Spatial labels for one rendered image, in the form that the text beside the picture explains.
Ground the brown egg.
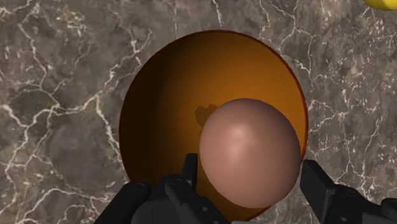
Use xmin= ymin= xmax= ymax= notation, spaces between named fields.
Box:
xmin=198 ymin=98 xmax=302 ymax=209

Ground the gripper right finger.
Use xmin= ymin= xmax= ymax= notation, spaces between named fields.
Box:
xmin=299 ymin=159 xmax=397 ymax=224

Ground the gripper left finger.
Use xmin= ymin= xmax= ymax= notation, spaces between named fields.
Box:
xmin=94 ymin=153 xmax=230 ymax=224

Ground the yellow round object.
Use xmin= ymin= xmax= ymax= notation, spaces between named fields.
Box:
xmin=363 ymin=0 xmax=397 ymax=11

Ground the orange bowl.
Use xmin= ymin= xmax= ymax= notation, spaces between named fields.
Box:
xmin=118 ymin=29 xmax=309 ymax=223

